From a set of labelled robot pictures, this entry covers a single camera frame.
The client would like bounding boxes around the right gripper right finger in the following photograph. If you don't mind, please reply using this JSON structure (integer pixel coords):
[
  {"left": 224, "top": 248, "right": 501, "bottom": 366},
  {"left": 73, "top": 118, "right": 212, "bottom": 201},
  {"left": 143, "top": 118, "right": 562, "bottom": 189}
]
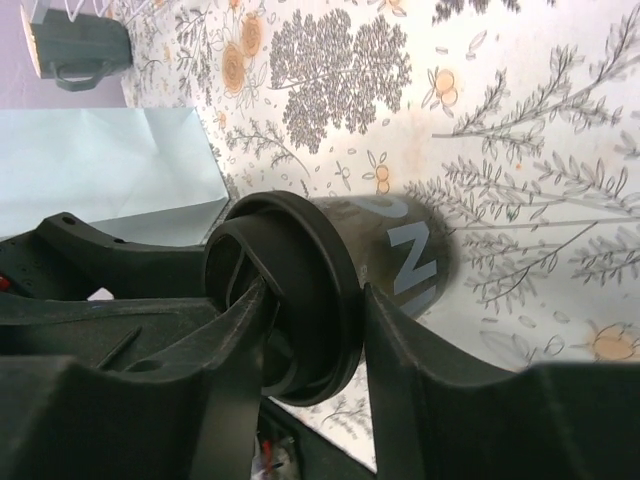
[{"left": 364, "top": 286, "right": 639, "bottom": 479}]

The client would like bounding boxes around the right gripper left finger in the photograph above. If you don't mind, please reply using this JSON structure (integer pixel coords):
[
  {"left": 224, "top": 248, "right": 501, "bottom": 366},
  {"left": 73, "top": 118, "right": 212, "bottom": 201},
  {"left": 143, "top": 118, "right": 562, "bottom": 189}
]
[{"left": 1, "top": 281, "right": 268, "bottom": 479}]

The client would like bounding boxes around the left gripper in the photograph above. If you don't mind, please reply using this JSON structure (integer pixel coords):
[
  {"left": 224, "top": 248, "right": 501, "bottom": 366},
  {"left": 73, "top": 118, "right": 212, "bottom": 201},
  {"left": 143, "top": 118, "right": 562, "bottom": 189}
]
[{"left": 251, "top": 399, "right": 376, "bottom": 480}]

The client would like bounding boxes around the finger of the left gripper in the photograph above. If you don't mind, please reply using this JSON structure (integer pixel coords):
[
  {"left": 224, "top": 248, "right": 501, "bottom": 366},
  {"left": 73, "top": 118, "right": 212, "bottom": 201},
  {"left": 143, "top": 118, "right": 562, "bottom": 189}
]
[{"left": 1, "top": 212, "right": 212, "bottom": 305}]

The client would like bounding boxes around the black coffee lid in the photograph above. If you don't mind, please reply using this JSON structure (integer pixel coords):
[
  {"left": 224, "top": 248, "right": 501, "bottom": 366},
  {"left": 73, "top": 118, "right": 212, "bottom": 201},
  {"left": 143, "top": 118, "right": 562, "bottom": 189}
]
[{"left": 203, "top": 191, "right": 364, "bottom": 406}]

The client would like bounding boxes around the dark coffee cup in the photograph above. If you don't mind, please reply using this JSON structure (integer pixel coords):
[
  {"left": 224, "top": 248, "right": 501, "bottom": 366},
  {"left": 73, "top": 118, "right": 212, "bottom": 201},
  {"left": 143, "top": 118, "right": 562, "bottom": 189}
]
[{"left": 312, "top": 195, "right": 459, "bottom": 319}]

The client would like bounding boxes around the light blue paper bag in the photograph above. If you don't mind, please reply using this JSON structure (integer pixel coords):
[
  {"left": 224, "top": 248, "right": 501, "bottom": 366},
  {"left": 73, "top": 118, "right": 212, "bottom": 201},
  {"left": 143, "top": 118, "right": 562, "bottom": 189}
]
[{"left": 1, "top": 108, "right": 229, "bottom": 246}]

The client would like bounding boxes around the grey straw holder cup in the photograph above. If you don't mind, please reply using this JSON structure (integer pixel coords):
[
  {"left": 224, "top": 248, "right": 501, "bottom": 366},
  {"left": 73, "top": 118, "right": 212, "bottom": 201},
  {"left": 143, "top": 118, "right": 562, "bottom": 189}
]
[{"left": 20, "top": 6, "right": 133, "bottom": 92}]

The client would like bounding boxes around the floral table mat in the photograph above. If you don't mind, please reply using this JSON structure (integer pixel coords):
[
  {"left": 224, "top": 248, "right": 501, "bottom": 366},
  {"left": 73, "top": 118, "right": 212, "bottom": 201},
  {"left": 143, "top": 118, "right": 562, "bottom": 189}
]
[{"left": 108, "top": 1, "right": 639, "bottom": 474}]

